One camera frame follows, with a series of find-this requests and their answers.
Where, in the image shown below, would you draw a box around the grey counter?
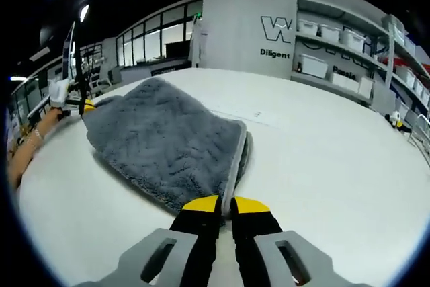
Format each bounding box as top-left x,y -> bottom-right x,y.
118,58 -> 193,83

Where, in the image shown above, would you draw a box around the grey plush towel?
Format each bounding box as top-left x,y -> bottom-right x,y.
82,77 -> 253,216

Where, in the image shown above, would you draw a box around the spare hand-held gripper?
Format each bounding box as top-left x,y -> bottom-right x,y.
384,110 -> 413,132

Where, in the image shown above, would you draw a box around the beaded wrist bracelets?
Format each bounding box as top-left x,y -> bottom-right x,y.
30,126 -> 46,144

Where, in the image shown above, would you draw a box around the person's left hand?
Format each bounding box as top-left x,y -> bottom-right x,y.
39,107 -> 71,134

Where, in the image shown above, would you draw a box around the computer monitor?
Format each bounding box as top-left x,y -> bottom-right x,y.
61,20 -> 77,80

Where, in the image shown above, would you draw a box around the white lab coat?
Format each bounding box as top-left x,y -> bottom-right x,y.
190,15 -> 210,68

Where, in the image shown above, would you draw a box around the black screen on counter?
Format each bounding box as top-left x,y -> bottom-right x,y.
165,40 -> 191,60

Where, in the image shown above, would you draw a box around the grey metal shelving unit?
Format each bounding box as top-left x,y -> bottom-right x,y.
290,0 -> 430,120

